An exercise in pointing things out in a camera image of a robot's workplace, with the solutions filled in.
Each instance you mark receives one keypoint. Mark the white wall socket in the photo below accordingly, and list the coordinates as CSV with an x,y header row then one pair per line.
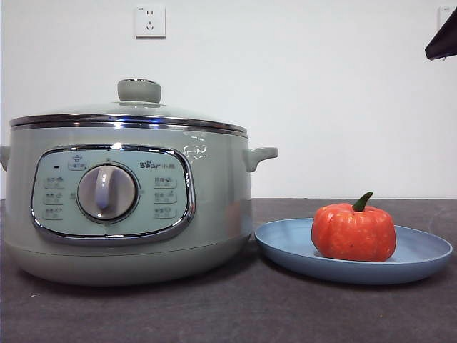
x,y
150,21
442,16

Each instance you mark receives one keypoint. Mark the glass lid with green knob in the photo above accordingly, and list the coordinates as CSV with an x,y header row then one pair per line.
x,y
139,90

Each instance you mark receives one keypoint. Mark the blue round plate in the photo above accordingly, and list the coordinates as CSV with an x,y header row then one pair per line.
x,y
282,243

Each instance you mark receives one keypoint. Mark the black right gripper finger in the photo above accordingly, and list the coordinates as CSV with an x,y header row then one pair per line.
x,y
444,44

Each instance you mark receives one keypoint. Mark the orange pumpkin with green stem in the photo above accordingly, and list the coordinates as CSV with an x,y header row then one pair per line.
x,y
353,232

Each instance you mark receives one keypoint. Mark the pale green electric steamer pot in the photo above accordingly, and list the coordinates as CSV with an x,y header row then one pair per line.
x,y
214,200

